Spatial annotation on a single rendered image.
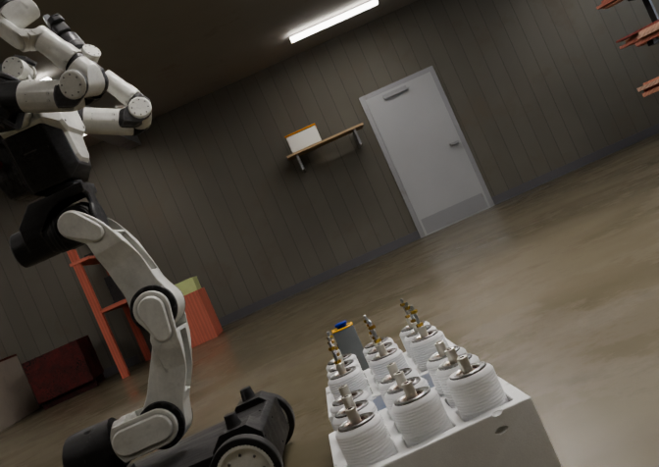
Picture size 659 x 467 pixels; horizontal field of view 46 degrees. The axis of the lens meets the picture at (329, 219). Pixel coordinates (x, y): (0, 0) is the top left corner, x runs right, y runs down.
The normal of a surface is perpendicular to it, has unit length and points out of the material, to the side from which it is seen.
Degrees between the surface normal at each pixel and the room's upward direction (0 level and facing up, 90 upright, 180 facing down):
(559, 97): 90
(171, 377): 90
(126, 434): 90
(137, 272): 90
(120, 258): 115
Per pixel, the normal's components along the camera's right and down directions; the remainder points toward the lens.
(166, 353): 0.16, 0.38
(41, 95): -0.24, 0.24
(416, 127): -0.01, -0.01
